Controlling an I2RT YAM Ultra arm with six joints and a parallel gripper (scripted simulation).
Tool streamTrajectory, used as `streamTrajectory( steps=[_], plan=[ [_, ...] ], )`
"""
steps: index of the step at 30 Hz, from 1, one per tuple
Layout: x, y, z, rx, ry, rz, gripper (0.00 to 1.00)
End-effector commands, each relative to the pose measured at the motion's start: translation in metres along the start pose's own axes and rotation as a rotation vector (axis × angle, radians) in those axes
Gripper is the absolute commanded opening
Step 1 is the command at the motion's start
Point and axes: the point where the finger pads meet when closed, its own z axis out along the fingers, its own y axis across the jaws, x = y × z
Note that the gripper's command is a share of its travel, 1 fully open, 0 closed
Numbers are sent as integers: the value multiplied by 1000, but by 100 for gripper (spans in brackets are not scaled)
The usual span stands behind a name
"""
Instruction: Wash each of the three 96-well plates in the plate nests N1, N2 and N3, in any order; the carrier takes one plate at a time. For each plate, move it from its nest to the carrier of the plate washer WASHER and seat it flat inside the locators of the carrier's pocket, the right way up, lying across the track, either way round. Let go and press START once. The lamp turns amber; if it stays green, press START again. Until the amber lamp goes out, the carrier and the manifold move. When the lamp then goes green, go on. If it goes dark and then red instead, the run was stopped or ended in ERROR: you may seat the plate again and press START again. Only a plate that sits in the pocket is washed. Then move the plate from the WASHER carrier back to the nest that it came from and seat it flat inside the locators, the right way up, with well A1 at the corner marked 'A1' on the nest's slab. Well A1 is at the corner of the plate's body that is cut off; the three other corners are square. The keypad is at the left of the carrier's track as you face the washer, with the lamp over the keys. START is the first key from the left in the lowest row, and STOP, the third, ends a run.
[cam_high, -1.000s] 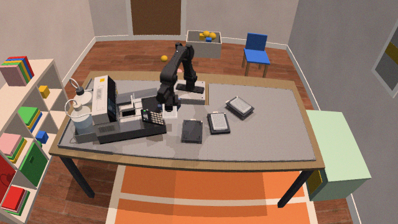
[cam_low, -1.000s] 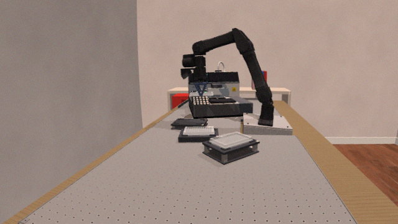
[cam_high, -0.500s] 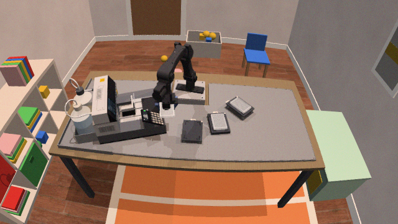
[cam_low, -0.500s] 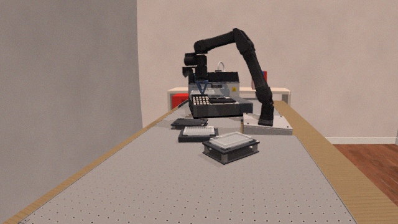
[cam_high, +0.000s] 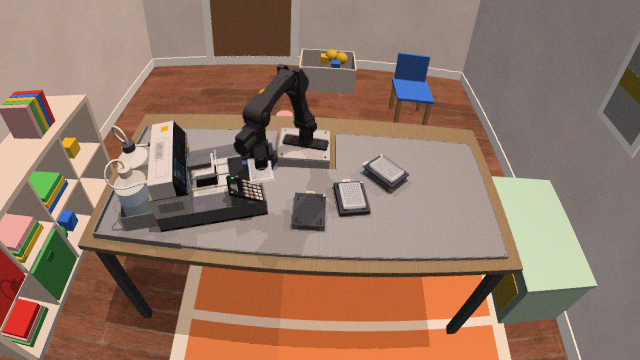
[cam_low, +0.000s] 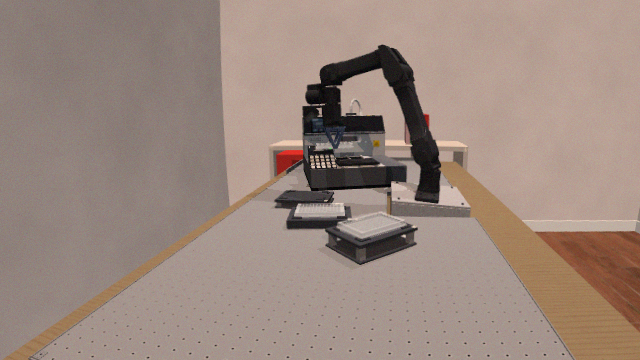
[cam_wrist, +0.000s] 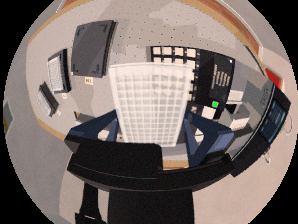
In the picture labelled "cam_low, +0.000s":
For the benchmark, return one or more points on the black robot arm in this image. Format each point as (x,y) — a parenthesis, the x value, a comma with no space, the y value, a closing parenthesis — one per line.
(426,152)

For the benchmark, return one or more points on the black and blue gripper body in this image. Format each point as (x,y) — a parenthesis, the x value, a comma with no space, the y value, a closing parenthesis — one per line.
(337,117)

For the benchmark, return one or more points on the white well plate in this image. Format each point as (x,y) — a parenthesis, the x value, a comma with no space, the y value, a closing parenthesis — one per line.
(320,210)
(355,227)
(327,146)

